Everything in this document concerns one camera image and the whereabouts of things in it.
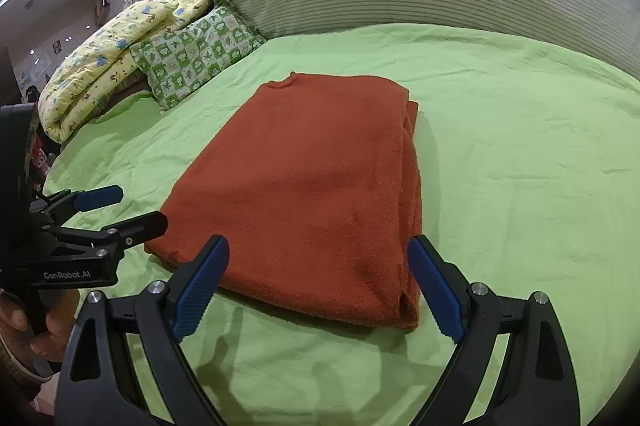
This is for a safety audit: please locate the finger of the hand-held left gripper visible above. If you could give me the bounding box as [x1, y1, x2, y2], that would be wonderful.
[41, 210, 169, 258]
[30, 184, 125, 228]

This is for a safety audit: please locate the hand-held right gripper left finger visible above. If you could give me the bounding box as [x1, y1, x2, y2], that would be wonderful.
[54, 233, 231, 426]

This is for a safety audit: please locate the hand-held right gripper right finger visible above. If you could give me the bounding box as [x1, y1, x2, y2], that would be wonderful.
[406, 233, 582, 426]

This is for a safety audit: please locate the rust red knit sweater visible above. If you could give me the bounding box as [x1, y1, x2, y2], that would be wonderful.
[144, 71, 423, 332]

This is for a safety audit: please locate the person's left hand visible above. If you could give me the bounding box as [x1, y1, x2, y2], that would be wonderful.
[0, 289, 82, 365]

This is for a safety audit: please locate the red doll figure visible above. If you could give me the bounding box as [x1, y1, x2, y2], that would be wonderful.
[27, 139, 52, 181]

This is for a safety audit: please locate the yellow floral quilt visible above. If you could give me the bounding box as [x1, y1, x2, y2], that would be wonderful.
[37, 0, 216, 144]

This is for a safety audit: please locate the light green bed sheet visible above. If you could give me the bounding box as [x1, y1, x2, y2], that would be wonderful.
[42, 22, 640, 426]

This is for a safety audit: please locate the green checkered pillow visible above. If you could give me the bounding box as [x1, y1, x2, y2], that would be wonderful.
[129, 5, 267, 111]

